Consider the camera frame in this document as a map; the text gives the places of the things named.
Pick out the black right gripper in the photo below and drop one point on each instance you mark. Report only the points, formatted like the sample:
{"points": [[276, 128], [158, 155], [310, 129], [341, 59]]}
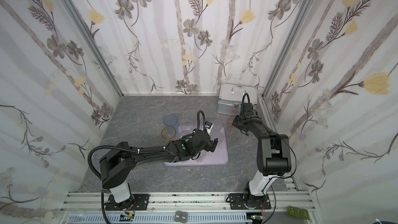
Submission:
{"points": [[246, 112]]}

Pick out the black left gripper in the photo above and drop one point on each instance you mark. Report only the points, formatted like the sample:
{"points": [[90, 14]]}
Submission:
{"points": [[210, 143]]}

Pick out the lilac plastic tray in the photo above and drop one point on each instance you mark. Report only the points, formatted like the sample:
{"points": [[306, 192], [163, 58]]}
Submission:
{"points": [[207, 158]]}

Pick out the pink plastic cup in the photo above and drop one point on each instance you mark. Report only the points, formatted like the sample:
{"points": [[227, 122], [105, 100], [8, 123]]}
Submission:
{"points": [[230, 123]]}

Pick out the clear frosted tall tumbler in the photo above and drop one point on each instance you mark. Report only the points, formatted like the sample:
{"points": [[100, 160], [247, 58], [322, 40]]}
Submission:
{"points": [[217, 125]]}

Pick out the clear faceted glass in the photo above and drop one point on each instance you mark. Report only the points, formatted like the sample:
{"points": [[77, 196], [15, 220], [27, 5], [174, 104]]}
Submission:
{"points": [[186, 126]]}

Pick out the yellow plastic tumbler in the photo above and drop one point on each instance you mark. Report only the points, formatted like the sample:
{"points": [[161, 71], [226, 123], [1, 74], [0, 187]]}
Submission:
{"points": [[169, 134]]}

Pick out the blue frosted plastic tumbler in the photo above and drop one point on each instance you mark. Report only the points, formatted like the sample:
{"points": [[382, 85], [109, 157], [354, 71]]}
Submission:
{"points": [[171, 121]]}

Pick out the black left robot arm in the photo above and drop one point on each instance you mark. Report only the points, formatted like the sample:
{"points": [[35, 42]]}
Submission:
{"points": [[112, 164]]}

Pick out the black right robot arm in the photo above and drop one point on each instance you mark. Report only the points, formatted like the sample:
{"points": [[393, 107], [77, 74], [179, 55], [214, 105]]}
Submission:
{"points": [[273, 157]]}

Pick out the silver metal first-aid case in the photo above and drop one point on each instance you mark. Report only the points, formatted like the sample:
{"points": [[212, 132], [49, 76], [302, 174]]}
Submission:
{"points": [[230, 98]]}

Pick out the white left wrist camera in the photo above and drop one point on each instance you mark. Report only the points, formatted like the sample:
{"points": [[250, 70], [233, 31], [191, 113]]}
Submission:
{"points": [[208, 126]]}

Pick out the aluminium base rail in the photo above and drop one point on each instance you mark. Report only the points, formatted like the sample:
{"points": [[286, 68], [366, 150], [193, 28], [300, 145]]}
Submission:
{"points": [[163, 202]]}

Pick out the white slotted cable duct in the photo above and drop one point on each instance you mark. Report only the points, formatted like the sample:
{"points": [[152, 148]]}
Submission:
{"points": [[159, 218]]}

